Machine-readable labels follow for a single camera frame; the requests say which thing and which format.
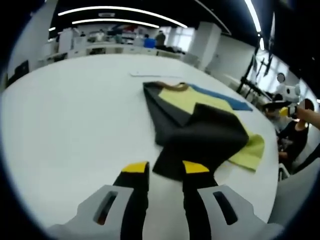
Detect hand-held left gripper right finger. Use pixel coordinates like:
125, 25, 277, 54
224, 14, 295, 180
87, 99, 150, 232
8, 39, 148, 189
181, 159, 285, 240

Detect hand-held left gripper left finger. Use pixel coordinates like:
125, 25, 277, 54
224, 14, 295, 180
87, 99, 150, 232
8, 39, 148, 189
47, 161, 151, 240

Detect yellow blue grey garment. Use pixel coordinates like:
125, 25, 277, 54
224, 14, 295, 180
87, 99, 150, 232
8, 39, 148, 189
142, 81, 266, 182

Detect black metal stand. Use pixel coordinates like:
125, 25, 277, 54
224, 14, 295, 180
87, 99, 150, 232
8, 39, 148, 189
238, 48, 278, 101

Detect white ceiling light strip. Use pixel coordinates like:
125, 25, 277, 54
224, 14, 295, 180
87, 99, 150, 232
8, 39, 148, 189
71, 18, 161, 29
244, 0, 263, 33
57, 6, 189, 29

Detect white square pillar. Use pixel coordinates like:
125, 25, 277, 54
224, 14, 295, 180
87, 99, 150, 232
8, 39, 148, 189
197, 21, 222, 72
7, 12, 55, 78

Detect white workbench row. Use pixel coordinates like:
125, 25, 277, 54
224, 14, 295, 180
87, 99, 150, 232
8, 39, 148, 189
37, 41, 187, 66

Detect black box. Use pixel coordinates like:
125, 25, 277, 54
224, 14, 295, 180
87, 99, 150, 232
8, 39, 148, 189
6, 59, 30, 85

